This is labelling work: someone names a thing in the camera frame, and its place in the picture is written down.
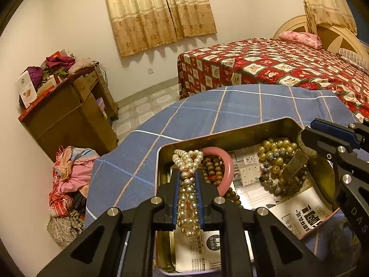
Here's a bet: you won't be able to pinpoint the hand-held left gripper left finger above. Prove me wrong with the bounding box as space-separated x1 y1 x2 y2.
36 168 181 277

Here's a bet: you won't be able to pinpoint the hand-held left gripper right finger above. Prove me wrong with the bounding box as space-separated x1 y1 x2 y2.
195 168 327 277

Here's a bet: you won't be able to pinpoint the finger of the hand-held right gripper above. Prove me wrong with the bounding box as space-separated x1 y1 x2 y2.
310 118 369 151
299 127 369 238

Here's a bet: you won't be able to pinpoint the white pearl necklace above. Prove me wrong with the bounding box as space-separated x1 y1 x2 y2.
172 149 204 238

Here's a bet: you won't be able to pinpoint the brown wooden bead bracelet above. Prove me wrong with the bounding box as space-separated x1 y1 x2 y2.
202 155 241 207

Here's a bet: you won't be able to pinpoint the pink bangle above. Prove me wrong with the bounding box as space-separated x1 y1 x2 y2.
198 147 234 197

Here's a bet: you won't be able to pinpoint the grey bead bracelet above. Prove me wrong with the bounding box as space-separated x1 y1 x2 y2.
259 146 309 199

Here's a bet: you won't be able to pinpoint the rectangular metal tin box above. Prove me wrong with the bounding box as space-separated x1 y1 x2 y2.
154 117 344 274

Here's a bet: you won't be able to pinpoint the blue plaid tablecloth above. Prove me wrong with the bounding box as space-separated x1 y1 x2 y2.
85 84 361 277

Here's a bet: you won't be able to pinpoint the white paper leaflet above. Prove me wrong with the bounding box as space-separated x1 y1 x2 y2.
269 187 333 238

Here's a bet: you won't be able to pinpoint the striped pillow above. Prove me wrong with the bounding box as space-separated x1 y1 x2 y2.
336 48 369 73

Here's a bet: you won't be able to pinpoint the cream wooden headboard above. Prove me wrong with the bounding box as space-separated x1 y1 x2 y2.
272 14 369 64

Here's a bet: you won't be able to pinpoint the pink floral pillow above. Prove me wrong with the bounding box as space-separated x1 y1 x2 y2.
279 30 323 50

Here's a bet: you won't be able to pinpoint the red patterned bedspread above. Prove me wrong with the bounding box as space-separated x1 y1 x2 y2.
176 37 369 119

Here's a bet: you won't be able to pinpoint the pile of colourful clothes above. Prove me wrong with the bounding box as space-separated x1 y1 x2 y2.
47 145 100 249

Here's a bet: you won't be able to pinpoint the narrow beige patterned curtain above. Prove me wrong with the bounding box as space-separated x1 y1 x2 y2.
297 0 358 35

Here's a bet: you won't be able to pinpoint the brown wooden cabinet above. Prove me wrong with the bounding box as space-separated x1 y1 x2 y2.
18 63 119 163

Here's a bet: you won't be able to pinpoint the pale pink garment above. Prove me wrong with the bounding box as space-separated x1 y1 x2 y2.
68 58 96 74

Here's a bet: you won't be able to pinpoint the flat red box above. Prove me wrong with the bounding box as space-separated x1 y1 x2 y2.
18 88 59 122

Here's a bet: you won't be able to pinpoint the beige box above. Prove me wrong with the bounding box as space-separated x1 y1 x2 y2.
37 76 57 94

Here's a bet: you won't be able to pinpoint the magenta garment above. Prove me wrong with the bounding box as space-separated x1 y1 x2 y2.
46 55 76 70

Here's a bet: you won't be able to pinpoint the white cardboard box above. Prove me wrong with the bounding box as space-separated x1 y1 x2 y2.
15 70 38 109

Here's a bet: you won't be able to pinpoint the red and white box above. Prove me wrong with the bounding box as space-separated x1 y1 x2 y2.
42 50 70 64

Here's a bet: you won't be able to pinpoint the purple cloth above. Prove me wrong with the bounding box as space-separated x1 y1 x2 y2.
23 66 44 90

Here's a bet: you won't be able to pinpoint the wide beige patterned curtain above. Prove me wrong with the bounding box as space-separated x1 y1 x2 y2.
101 0 217 58

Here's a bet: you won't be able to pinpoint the dark cables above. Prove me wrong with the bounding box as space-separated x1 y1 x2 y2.
96 60 109 87

